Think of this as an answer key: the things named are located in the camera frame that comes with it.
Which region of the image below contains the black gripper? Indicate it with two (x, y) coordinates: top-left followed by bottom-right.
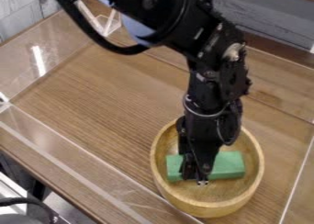
(175, 94), (243, 185)

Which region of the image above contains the green rectangular block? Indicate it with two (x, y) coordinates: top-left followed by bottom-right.
(165, 151), (245, 183)

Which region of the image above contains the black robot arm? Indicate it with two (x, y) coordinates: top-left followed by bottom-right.
(56, 0), (251, 184)

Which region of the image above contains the brown wooden bowl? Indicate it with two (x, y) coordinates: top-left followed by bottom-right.
(149, 120), (264, 218)

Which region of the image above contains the clear acrylic tray wall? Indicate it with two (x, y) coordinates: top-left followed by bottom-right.
(0, 93), (201, 224)

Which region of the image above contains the clear acrylic corner bracket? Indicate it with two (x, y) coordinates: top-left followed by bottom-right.
(76, 0), (122, 37)

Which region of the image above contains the black cable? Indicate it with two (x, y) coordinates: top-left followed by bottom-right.
(0, 197), (60, 224)

